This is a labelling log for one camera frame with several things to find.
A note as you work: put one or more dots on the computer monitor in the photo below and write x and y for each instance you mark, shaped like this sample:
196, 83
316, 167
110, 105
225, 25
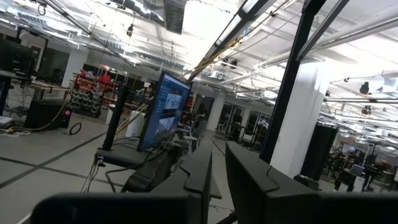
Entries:
164, 109

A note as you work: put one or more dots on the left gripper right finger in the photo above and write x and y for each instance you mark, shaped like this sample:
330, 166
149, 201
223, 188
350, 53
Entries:
264, 193

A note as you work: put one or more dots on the white pillar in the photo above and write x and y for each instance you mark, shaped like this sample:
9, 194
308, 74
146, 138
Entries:
215, 112
298, 124
74, 68

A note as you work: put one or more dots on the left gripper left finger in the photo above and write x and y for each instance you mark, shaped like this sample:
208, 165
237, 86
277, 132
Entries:
199, 174

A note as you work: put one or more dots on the laptop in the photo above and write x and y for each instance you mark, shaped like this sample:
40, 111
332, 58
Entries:
357, 170

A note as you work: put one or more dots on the black partition panel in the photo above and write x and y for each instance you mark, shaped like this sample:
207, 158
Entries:
318, 149
53, 65

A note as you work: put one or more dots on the black computer tower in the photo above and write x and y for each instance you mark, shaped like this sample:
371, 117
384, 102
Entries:
43, 113

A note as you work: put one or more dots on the shelving rack red bins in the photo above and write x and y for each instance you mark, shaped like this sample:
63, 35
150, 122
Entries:
87, 96

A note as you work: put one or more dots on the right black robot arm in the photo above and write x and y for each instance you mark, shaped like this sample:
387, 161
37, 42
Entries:
152, 171

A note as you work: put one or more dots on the white bag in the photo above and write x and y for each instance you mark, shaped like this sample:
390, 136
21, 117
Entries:
135, 126

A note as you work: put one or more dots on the wooden desk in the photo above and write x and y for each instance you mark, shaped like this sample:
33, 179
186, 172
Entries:
46, 85

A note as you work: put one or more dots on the LED light bar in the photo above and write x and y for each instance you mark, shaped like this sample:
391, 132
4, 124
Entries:
230, 28

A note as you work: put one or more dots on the silver spiral ceiling duct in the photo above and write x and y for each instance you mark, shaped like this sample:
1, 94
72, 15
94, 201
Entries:
161, 12

